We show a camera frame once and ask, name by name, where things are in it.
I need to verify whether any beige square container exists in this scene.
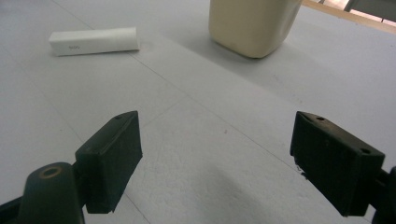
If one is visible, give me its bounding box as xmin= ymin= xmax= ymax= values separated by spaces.
xmin=208 ymin=0 xmax=303 ymax=59

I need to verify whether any pale blue table mat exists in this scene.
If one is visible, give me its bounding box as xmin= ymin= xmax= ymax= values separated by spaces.
xmin=0 ymin=0 xmax=396 ymax=224

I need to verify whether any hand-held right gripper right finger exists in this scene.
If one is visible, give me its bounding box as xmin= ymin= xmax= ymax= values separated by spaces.
xmin=290 ymin=110 xmax=386 ymax=217

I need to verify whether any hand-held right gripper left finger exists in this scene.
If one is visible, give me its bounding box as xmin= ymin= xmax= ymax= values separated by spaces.
xmin=75 ymin=110 xmax=144 ymax=215

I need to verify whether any long white cardboard box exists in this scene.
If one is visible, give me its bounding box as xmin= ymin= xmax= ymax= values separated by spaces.
xmin=49 ymin=26 xmax=140 ymax=57

